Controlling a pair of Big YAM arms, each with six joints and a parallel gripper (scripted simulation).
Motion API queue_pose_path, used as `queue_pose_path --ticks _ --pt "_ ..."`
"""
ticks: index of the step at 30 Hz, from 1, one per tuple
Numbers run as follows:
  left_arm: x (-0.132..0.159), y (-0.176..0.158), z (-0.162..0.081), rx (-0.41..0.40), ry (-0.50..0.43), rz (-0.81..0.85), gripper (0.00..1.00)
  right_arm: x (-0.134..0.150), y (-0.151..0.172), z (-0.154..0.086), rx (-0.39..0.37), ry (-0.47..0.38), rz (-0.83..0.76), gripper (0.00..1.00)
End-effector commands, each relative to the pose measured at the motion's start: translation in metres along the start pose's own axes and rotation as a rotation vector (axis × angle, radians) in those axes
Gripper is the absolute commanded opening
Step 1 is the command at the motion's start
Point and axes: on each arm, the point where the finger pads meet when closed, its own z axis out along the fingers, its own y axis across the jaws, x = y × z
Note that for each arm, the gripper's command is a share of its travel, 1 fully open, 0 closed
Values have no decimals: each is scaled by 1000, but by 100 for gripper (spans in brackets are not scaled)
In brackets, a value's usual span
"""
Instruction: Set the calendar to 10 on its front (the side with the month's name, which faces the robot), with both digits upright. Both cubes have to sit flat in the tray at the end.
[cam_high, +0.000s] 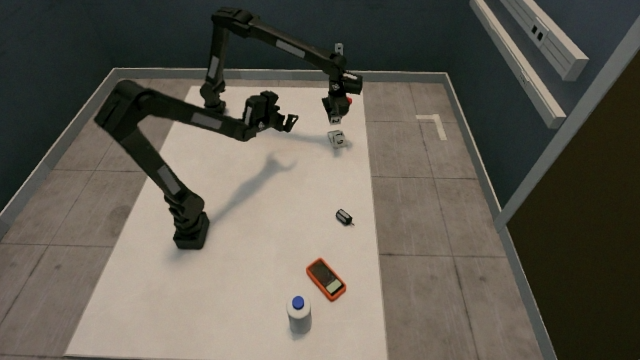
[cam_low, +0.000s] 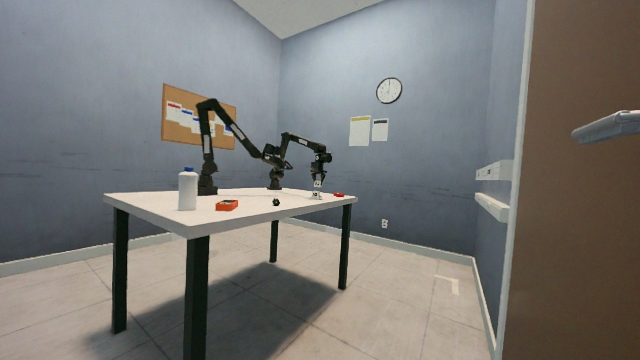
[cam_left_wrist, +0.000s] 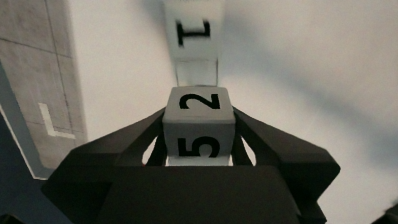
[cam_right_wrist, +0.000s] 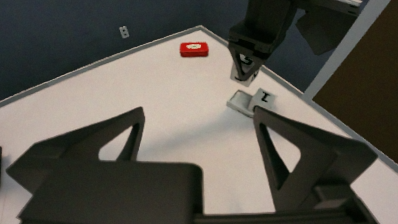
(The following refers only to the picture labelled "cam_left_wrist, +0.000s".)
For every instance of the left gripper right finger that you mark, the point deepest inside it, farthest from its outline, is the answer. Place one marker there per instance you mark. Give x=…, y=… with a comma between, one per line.
x=308, y=169

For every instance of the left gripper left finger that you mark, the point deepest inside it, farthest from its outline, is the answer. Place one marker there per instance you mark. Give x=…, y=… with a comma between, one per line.
x=126, y=146

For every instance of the white number cube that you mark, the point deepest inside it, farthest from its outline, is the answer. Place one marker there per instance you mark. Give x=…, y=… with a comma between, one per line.
x=199, y=126
x=192, y=27

